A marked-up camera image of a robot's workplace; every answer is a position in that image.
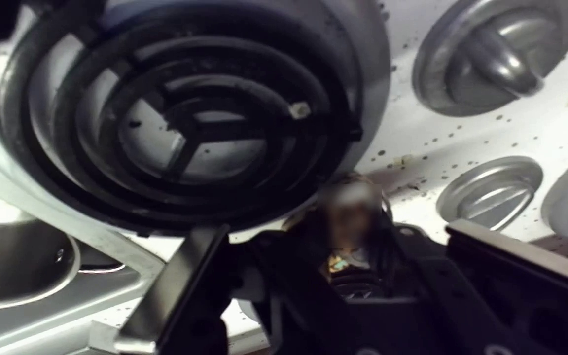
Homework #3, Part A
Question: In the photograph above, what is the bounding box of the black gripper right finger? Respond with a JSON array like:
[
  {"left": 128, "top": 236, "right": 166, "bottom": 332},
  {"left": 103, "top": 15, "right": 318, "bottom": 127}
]
[{"left": 428, "top": 218, "right": 568, "bottom": 355}]

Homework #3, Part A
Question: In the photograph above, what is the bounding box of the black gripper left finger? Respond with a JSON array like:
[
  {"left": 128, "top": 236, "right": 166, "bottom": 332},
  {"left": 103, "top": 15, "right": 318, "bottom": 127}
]
[{"left": 156, "top": 224, "right": 235, "bottom": 355}]

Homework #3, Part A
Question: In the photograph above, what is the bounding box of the small brown white object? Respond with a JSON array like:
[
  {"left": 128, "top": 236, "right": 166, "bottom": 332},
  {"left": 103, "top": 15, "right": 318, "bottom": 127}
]
[{"left": 320, "top": 177, "right": 385, "bottom": 277}]

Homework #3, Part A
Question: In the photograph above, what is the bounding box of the small grey stove knob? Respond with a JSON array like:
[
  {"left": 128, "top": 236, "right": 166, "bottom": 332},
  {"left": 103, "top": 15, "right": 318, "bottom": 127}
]
[{"left": 434, "top": 153, "right": 544, "bottom": 232}]

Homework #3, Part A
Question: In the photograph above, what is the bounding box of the white speckled toy stove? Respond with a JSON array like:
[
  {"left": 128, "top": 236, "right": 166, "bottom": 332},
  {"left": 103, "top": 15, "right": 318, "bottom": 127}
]
[{"left": 0, "top": 0, "right": 568, "bottom": 355}]

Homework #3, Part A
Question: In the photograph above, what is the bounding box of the silver metal pot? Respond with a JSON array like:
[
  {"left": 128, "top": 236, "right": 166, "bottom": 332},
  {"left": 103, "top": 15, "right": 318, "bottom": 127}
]
[{"left": 0, "top": 216, "right": 83, "bottom": 315}]

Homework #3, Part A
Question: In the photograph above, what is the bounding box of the black coil stove burner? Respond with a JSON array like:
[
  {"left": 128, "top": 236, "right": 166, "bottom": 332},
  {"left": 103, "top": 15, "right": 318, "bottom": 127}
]
[{"left": 0, "top": 0, "right": 392, "bottom": 238}]

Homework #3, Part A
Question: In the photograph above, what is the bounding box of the large grey stove knob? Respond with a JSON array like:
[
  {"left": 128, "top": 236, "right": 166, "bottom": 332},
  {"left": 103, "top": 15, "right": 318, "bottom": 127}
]
[{"left": 410, "top": 0, "right": 568, "bottom": 118}]

